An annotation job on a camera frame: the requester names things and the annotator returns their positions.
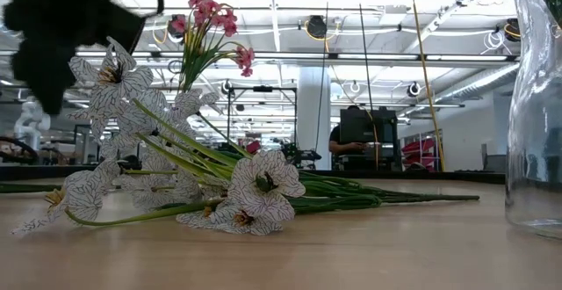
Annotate black workstation frame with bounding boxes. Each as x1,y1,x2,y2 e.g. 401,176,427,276
72,124,93,164

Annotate pink artificial flower bunch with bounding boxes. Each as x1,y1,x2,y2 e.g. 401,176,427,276
179,0,256,94

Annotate black aluminium table frame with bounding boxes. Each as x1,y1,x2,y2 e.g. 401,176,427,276
0,163,507,185

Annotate person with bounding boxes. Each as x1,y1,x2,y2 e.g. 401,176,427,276
328,104,372,157

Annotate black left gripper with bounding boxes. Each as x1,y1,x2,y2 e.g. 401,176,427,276
3,0,146,115

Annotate white artificial flower bunch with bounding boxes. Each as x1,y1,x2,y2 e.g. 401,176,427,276
11,37,480,237

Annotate black hanging cable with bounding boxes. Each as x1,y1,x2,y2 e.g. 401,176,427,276
354,0,379,170
313,0,330,167

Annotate white pillar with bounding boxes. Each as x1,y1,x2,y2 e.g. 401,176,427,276
297,66,333,170

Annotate black ceiling cable reel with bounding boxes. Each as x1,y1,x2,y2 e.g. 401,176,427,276
306,15,328,40
503,18,522,43

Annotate clear glass vase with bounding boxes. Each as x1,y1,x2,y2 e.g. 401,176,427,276
504,0,562,241

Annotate black camera rig frame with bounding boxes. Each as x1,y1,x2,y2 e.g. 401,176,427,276
226,85,299,168

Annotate black curved hose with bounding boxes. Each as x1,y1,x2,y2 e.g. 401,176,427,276
0,135,39,164

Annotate red storage bins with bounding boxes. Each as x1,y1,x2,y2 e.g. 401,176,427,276
401,138,440,170

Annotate black computer case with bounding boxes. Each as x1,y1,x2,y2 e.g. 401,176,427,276
340,108,399,144

